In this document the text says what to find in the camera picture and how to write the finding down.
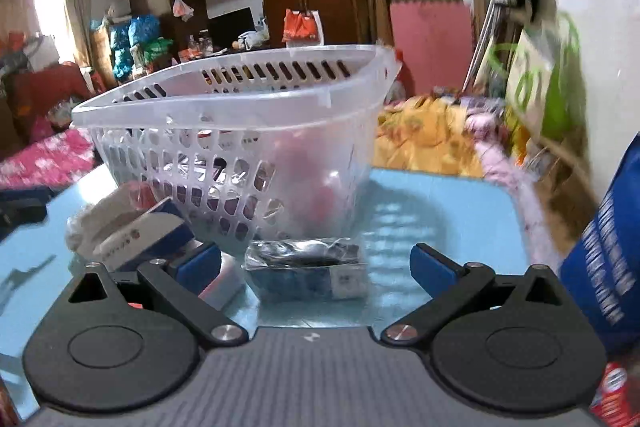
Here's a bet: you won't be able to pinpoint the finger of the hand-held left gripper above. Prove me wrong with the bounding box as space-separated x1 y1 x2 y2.
0 205 48 233
0 187 55 206

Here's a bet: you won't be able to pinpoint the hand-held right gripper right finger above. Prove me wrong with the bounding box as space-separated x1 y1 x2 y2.
381 244 581 348

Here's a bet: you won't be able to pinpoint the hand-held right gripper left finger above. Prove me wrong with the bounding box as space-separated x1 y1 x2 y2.
45 243 248 350

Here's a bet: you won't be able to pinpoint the clear bag with black item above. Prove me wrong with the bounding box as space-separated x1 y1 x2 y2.
243 237 368 303

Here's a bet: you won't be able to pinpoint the clear plastic basket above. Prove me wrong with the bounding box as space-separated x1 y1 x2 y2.
70 43 403 253

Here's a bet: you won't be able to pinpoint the red white box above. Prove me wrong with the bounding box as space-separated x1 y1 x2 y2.
197 252 246 298

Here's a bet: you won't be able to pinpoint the pink floral blanket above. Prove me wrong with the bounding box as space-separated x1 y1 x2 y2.
0 127 101 193

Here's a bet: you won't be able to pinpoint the white jar in plastic bag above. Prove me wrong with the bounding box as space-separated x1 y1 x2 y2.
65 202 126 253

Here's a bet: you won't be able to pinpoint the white blue label box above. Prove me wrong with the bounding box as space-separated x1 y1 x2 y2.
92 200 196 273

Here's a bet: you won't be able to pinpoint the white red label packet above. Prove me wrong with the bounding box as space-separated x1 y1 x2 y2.
107 180 161 213

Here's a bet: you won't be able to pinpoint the red cloth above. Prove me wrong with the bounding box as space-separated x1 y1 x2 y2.
10 64 93 133

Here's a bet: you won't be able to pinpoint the pink fleece blanket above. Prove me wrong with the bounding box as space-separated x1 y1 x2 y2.
465 112 566 268

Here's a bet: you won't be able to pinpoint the red wrapped box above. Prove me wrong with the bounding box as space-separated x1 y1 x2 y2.
305 177 351 218

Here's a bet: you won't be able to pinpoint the yellow blanket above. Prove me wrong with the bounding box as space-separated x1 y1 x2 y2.
372 97 486 178

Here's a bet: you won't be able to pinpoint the blue tote bag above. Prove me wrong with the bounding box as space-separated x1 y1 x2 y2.
559 147 640 358

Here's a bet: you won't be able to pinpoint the beige curtain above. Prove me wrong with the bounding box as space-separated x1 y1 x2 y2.
62 0 96 68

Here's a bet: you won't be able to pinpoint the pink foam mat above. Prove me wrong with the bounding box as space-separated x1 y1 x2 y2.
389 0 476 95

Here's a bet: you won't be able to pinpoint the black television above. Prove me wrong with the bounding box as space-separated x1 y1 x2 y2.
207 7 256 48

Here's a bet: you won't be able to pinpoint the metal crutches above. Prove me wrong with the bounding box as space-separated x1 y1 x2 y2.
465 0 506 93

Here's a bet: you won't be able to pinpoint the orange white hanging bag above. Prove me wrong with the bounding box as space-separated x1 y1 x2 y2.
281 7 321 44

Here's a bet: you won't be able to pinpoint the green handled tote bag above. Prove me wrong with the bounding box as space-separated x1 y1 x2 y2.
487 12 586 138

